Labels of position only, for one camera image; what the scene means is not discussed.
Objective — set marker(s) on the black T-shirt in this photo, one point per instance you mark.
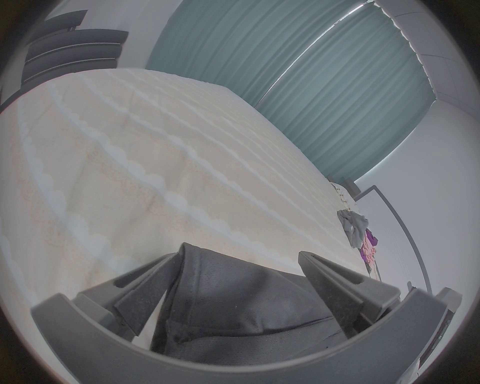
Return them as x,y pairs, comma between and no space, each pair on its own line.
232,300

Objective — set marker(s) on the bed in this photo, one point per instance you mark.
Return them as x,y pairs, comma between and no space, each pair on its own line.
168,157

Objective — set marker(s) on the blue-green curtain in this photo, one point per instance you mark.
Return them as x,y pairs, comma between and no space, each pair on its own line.
356,97
232,41

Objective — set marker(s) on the grey bedside table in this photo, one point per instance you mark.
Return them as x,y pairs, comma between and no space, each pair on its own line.
350,183

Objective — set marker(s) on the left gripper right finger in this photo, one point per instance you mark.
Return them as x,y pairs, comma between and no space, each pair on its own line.
333,296

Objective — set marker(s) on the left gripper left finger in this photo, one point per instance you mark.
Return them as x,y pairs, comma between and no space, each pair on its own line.
144,300

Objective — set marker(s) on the grey garment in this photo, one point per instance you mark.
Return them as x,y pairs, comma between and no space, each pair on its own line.
354,227

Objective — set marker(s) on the black chest of drawers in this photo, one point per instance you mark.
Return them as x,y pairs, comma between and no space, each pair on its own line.
75,56

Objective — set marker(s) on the white printed pillow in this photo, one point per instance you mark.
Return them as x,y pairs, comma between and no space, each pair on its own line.
343,195

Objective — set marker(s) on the pile of clothes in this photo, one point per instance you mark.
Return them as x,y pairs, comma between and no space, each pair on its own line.
368,249

